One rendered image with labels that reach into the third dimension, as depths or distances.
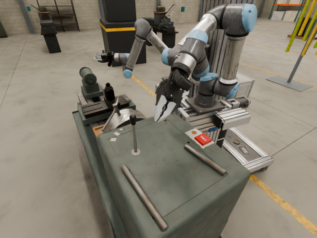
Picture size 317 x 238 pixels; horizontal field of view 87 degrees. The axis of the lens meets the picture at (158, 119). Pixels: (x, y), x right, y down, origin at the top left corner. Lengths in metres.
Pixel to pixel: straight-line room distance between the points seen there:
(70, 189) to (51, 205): 0.23
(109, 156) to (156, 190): 0.27
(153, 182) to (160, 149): 0.17
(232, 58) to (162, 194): 0.81
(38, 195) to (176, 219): 2.06
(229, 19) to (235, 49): 0.16
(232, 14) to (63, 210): 2.23
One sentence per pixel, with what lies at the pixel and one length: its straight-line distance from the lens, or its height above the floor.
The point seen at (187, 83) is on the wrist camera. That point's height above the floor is 1.61.
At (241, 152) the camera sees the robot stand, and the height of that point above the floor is 0.21.
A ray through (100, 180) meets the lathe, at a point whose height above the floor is 0.54.
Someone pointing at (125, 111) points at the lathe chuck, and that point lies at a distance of 1.08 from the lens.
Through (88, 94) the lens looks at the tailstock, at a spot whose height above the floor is 0.92.
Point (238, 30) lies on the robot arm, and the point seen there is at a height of 1.69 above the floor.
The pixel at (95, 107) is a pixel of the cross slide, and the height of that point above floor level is 0.97.
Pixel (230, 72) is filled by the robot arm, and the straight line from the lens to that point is 1.12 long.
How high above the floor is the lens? 1.82
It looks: 36 degrees down
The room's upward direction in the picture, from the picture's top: straight up
